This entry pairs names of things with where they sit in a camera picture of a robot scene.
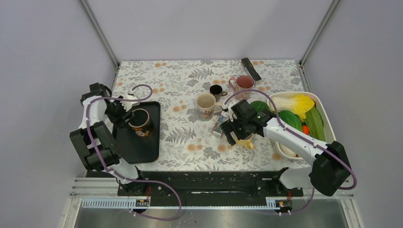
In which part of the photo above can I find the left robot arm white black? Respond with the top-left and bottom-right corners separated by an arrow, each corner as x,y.
69,83 -> 147,195

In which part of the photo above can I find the floral tablecloth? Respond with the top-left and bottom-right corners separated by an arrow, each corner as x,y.
112,60 -> 307,171

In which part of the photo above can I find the green white leek toy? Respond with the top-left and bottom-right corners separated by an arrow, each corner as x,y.
278,144 -> 298,159

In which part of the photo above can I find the green inside floral mug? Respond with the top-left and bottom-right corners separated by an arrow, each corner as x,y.
250,100 -> 270,113

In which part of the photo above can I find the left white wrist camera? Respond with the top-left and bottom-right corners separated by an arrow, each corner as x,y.
120,94 -> 140,111

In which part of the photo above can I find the green leafy vegetable toy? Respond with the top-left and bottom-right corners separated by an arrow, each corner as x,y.
305,107 -> 326,141

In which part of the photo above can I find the pink floral mug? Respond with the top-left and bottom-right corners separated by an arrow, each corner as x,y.
229,75 -> 254,100

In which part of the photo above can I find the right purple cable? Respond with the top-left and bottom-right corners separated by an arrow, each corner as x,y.
222,89 -> 358,216

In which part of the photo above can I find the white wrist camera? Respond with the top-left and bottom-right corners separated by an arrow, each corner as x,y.
221,105 -> 237,122
120,94 -> 140,111

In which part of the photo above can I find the purple cable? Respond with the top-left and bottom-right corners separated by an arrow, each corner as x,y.
222,89 -> 358,216
86,84 -> 183,221

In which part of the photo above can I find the black rectangular box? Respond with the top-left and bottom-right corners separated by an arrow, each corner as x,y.
241,57 -> 261,82

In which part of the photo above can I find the black mug red inside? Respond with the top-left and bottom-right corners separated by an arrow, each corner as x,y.
128,108 -> 154,138

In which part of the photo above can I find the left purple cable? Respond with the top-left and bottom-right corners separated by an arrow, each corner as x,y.
86,84 -> 183,221

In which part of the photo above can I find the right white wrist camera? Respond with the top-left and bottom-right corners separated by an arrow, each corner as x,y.
221,105 -> 237,122

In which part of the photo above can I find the silver toothpaste box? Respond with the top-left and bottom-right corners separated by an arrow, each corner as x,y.
211,104 -> 229,138

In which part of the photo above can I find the black plastic tray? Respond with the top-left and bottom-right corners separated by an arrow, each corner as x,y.
112,101 -> 161,164

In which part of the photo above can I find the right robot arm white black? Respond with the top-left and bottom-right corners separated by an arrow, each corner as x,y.
220,100 -> 353,196

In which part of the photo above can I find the napa cabbage toy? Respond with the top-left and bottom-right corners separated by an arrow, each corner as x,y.
269,94 -> 316,120

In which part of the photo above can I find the orange carrot toy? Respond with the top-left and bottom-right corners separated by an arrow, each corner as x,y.
302,125 -> 310,135

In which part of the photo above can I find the cream mug red pattern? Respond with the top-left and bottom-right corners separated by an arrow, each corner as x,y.
196,93 -> 223,121

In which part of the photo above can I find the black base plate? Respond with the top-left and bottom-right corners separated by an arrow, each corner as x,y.
117,171 -> 304,199

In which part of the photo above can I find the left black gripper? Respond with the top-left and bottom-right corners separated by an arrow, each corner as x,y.
105,95 -> 134,129

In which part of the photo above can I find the white plastic basin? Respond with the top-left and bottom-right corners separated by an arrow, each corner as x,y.
270,91 -> 336,161

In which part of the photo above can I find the small dark brown mug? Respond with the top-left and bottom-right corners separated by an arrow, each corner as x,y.
209,85 -> 228,102

